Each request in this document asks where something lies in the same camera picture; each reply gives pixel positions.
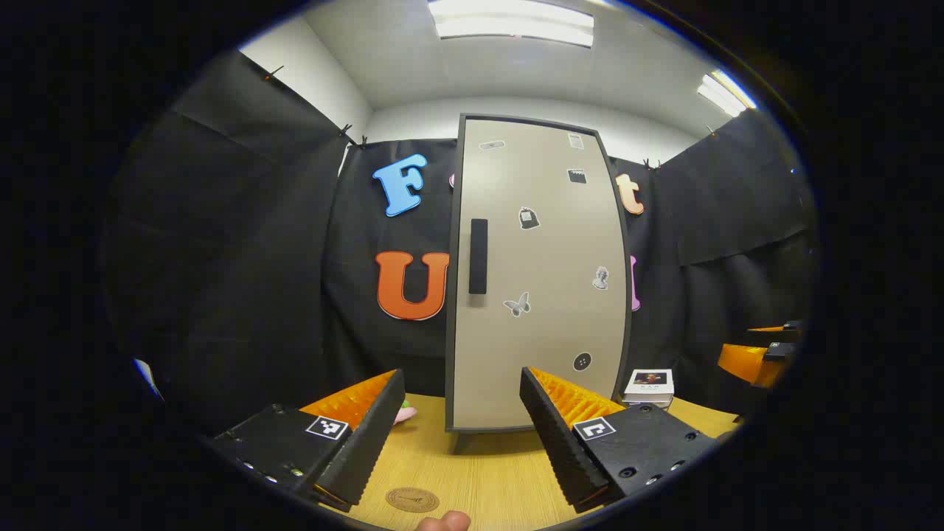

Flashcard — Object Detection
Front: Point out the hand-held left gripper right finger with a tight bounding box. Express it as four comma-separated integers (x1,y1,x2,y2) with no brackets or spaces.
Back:
519,367,718,514

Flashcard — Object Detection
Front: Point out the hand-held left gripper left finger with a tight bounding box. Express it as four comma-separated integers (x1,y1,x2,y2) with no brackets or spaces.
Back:
210,368,407,513

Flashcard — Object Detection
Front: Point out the round brown coaster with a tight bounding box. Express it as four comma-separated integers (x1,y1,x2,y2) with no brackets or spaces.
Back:
385,487,440,513

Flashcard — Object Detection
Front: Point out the beige cabinet door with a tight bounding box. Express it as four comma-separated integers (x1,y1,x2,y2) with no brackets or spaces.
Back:
451,118,628,430

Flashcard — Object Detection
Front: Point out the white book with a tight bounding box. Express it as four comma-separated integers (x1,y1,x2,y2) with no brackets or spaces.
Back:
623,369,675,403

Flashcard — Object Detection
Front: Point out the black backdrop cloth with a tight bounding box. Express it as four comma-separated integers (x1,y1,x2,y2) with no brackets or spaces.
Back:
103,48,819,436

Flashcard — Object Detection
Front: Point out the colourful printed board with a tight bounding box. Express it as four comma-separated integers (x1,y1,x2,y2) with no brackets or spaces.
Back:
133,358,164,403

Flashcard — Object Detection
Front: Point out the ceiling light panel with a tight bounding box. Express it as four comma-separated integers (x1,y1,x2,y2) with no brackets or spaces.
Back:
697,69,758,119
428,0,595,49

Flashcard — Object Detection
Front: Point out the black door handle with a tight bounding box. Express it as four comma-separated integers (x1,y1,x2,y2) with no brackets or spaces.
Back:
469,218,489,295

